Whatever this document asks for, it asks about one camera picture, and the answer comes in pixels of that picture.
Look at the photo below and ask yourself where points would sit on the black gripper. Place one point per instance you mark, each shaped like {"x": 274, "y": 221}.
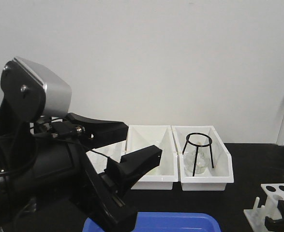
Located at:
{"x": 64, "y": 167}

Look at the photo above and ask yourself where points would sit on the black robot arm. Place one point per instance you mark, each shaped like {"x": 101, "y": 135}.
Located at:
{"x": 19, "y": 149}

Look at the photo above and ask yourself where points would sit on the white test tube rack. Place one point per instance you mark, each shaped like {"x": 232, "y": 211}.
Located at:
{"x": 256, "y": 215}

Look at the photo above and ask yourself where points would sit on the left white storage bin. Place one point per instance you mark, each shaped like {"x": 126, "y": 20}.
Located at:
{"x": 98, "y": 158}

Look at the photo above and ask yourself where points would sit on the white storage bin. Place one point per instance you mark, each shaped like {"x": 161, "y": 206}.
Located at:
{"x": 156, "y": 139}
{"x": 213, "y": 179}
{"x": 98, "y": 158}

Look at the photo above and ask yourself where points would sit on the middle white storage bin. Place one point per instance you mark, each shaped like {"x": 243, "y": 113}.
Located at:
{"x": 156, "y": 139}

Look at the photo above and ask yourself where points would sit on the blue plastic tray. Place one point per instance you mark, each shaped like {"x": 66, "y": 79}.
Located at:
{"x": 155, "y": 222}

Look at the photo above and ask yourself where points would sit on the right white storage bin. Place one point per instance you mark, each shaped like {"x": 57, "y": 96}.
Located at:
{"x": 213, "y": 179}

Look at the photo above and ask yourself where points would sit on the glass flask under tripod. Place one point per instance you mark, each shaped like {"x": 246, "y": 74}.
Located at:
{"x": 195, "y": 159}

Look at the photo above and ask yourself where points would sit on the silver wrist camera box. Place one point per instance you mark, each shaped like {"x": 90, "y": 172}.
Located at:
{"x": 33, "y": 90}

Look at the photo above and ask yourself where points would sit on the black wire tripod stand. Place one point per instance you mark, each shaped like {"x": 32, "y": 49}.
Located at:
{"x": 200, "y": 139}

